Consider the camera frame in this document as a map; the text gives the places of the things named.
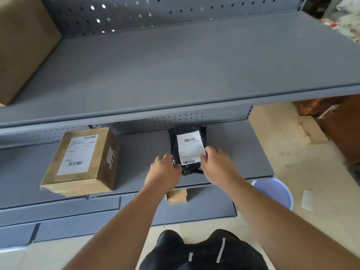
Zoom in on black parcel bag white label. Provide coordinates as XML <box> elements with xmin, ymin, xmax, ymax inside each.
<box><xmin>168</xmin><ymin>125</ymin><xmax>208</xmax><ymax>176</ymax></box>

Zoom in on large plain brown cardboard box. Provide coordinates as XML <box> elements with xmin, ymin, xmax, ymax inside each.
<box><xmin>0</xmin><ymin>0</ymin><xmax>62</xmax><ymax>106</ymax></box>

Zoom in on dark wooden furniture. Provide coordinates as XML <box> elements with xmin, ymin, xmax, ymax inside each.
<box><xmin>292</xmin><ymin>94</ymin><xmax>360</xmax><ymax>166</ymax></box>

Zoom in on person's right hand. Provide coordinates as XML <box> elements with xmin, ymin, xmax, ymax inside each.
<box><xmin>199</xmin><ymin>146</ymin><xmax>242</xmax><ymax>185</ymax></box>

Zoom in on white paper scrap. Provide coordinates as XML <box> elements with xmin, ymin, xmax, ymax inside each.
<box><xmin>301</xmin><ymin>190</ymin><xmax>313</xmax><ymax>211</ymax></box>

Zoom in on brown cardboard box white label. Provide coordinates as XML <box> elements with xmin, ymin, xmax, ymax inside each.
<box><xmin>40</xmin><ymin>127</ymin><xmax>121</xmax><ymax>198</ymax></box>

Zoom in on light wooden block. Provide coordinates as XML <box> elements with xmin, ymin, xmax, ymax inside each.
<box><xmin>295</xmin><ymin>115</ymin><xmax>329</xmax><ymax>145</ymax></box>

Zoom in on floral patterned cloth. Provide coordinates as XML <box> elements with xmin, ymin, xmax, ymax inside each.
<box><xmin>321</xmin><ymin>0</ymin><xmax>360</xmax><ymax>44</ymax></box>

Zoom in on grey metal shelving unit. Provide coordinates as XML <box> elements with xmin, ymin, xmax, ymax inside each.
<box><xmin>0</xmin><ymin>0</ymin><xmax>360</xmax><ymax>250</ymax></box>

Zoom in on person's black shorts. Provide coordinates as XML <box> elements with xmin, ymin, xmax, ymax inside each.
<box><xmin>139</xmin><ymin>229</ymin><xmax>269</xmax><ymax>270</ymax></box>

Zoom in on blue plastic bucket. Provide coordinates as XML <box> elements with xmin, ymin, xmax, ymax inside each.
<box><xmin>251</xmin><ymin>178</ymin><xmax>294</xmax><ymax>211</ymax></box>

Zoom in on person's right forearm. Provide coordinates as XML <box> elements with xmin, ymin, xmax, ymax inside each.
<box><xmin>211</xmin><ymin>177</ymin><xmax>360</xmax><ymax>270</ymax></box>

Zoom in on person's left hand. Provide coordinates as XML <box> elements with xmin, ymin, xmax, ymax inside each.
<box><xmin>145</xmin><ymin>154</ymin><xmax>182</xmax><ymax>194</ymax></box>

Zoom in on person's left forearm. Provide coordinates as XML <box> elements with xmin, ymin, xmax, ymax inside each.
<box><xmin>62</xmin><ymin>185</ymin><xmax>169</xmax><ymax>270</ymax></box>

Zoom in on small brown cardboard box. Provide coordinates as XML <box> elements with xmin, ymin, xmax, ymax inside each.
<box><xmin>166</xmin><ymin>189</ymin><xmax>188</xmax><ymax>206</ymax></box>

